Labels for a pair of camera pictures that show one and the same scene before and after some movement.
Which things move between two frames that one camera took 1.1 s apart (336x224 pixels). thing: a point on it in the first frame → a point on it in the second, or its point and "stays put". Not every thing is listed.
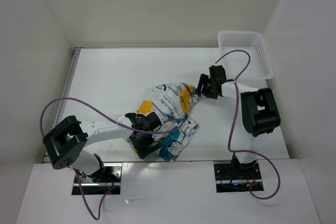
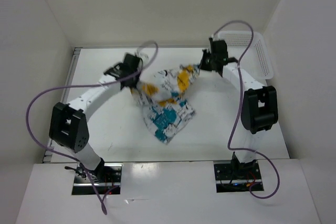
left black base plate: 111,179 stays put
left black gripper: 143,149 → 135,85
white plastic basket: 258,66 stays put
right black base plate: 236,177 stays put
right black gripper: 204,79 → 203,65
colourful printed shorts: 171,102 → 165,109
